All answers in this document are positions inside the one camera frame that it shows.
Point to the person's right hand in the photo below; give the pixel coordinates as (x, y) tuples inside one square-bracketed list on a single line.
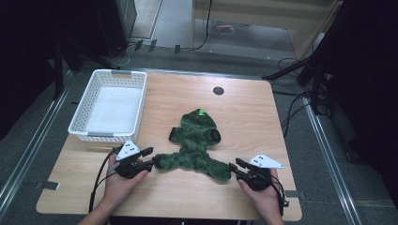
[(264, 201)]

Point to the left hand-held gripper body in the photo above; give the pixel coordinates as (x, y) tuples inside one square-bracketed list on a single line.
[(129, 150)]

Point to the person's left hand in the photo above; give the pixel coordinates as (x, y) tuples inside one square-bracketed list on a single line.
[(120, 187)]

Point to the black metal stand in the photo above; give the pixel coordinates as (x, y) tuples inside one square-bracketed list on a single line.
[(58, 72)]

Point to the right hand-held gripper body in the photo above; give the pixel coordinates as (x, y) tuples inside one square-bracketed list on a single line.
[(266, 161)]

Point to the green plush garment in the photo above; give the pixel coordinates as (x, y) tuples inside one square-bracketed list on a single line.
[(194, 140)]

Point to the black round table grommet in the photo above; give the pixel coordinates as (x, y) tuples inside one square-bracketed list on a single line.
[(218, 91)]

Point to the metal floor rail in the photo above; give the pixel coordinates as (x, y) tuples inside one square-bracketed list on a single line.
[(330, 162), (34, 134)]

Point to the white plastic basket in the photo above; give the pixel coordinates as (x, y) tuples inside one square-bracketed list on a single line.
[(112, 109)]

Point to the black cabinet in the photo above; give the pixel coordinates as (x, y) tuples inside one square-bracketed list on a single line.
[(115, 25)]

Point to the black tripod stand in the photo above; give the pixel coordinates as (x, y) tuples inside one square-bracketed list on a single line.
[(300, 67)]

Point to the light wooden shelf unit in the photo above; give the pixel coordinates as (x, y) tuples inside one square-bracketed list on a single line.
[(266, 15)]

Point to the red booklet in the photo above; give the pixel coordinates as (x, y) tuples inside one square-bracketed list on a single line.
[(224, 28)]

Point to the grey tape strip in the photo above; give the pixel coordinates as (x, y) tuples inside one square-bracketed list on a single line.
[(294, 194), (47, 185)]

